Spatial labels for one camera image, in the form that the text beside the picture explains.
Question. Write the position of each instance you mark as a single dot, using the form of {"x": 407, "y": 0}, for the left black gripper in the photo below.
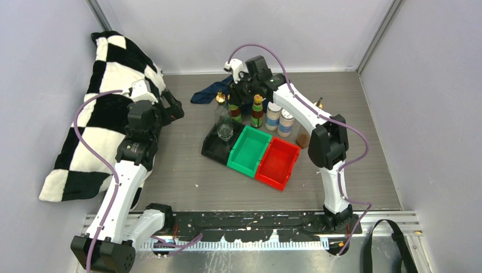
{"x": 171, "y": 113}

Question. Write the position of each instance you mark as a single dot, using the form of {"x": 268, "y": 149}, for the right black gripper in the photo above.
{"x": 235, "y": 95}

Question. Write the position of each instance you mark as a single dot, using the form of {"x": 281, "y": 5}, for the sauce bottle yellow cap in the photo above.
{"x": 257, "y": 111}
{"x": 236, "y": 113}

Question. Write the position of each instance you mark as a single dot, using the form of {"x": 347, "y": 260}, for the clear glass cruet gold spout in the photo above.
{"x": 223, "y": 119}

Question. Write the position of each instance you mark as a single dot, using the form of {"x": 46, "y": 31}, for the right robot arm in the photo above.
{"x": 328, "y": 136}

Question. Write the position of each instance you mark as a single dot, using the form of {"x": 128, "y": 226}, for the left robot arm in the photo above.
{"x": 108, "y": 245}

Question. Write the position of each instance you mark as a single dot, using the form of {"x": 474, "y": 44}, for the spice jar plain lid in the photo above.
{"x": 273, "y": 114}

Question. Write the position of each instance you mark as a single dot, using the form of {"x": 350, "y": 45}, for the dark blue shorts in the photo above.
{"x": 205, "y": 96}

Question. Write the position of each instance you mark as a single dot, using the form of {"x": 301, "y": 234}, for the spice jar perforated lid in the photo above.
{"x": 285, "y": 125}

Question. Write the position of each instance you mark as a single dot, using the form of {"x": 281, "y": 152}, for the green plastic bin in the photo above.
{"x": 248, "y": 151}

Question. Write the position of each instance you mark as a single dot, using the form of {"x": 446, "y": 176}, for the black plastic bin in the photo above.
{"x": 218, "y": 150}

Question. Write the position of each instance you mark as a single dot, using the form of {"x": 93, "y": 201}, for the brown oil cruet gold spout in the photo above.
{"x": 303, "y": 136}

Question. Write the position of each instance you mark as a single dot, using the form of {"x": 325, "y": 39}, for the black white checkered blanket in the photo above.
{"x": 77, "y": 173}

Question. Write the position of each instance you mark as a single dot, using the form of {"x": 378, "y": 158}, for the red plastic bin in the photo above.
{"x": 277, "y": 163}

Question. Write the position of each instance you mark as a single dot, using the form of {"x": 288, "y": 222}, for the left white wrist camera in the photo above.
{"x": 141, "y": 91}

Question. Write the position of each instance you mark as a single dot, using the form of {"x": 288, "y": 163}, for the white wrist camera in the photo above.
{"x": 141, "y": 91}
{"x": 236, "y": 68}

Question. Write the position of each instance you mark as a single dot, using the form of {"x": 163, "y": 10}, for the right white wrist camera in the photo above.
{"x": 236, "y": 68}

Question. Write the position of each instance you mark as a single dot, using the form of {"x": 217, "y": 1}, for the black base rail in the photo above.
{"x": 253, "y": 226}

